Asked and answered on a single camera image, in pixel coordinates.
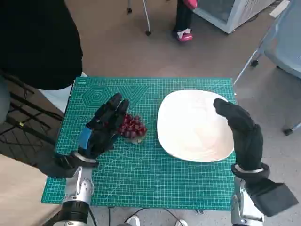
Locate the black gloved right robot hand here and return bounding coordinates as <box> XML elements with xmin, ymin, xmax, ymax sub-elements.
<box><xmin>213</xmin><ymin>97</ymin><xmax>264</xmax><ymax>172</ymax></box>

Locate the white plate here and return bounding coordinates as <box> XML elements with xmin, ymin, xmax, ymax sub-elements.
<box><xmin>156</xmin><ymin>89</ymin><xmax>235</xmax><ymax>163</ymax></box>

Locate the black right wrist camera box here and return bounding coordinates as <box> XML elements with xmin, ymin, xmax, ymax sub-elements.
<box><xmin>244</xmin><ymin>178</ymin><xmax>299</xmax><ymax>218</ymax></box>

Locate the red toy grape bunch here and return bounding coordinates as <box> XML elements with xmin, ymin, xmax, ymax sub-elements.
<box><xmin>117</xmin><ymin>114</ymin><xmax>148</xmax><ymax>145</ymax></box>

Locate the grey-blue office chair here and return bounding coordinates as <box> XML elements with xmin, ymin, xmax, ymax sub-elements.
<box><xmin>233</xmin><ymin>0</ymin><xmax>301</xmax><ymax>136</ymax></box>

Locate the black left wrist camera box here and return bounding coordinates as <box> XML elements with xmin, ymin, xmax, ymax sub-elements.
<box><xmin>35</xmin><ymin>150</ymin><xmax>78</xmax><ymax>179</ymax></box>

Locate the white cabinet with glass door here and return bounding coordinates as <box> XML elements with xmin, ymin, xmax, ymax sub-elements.
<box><xmin>191</xmin><ymin>0</ymin><xmax>277</xmax><ymax>34</ymax></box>

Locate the green cutting mat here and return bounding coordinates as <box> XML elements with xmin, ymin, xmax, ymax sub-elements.
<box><xmin>41</xmin><ymin>75</ymin><xmax>238</xmax><ymax>209</ymax></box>

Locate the metal chair frame with casters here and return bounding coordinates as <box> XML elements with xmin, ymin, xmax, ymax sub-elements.
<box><xmin>127</xmin><ymin>0</ymin><xmax>152</xmax><ymax>37</ymax></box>

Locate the person in black top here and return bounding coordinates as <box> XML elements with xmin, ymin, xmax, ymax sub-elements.
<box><xmin>0</xmin><ymin>0</ymin><xmax>84</xmax><ymax>114</ymax></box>

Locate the black metal rack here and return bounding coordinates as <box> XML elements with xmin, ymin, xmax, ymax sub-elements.
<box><xmin>0</xmin><ymin>70</ymin><xmax>64</xmax><ymax>151</ymax></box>

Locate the grey fabric object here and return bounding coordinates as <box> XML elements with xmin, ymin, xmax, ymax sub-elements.
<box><xmin>0</xmin><ymin>75</ymin><xmax>11</xmax><ymax>124</ymax></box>

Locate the person with pink slippers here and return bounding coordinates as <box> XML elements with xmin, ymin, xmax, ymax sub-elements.
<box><xmin>173</xmin><ymin>0</ymin><xmax>198</xmax><ymax>43</ymax></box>

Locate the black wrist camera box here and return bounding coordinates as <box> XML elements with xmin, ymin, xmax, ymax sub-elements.
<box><xmin>244</xmin><ymin>178</ymin><xmax>299</xmax><ymax>218</ymax></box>
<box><xmin>35</xmin><ymin>150</ymin><xmax>78</xmax><ymax>179</ymax></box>

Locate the black floor cable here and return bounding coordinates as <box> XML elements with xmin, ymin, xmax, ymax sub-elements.
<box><xmin>107</xmin><ymin>206</ymin><xmax>180</xmax><ymax>226</ymax></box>

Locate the light wooden table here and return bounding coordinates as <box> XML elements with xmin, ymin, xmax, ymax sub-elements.
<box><xmin>0</xmin><ymin>153</ymin><xmax>62</xmax><ymax>226</ymax></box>

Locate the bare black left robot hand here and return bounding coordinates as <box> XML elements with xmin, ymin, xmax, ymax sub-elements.
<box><xmin>77</xmin><ymin>92</ymin><xmax>130</xmax><ymax>163</ymax></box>

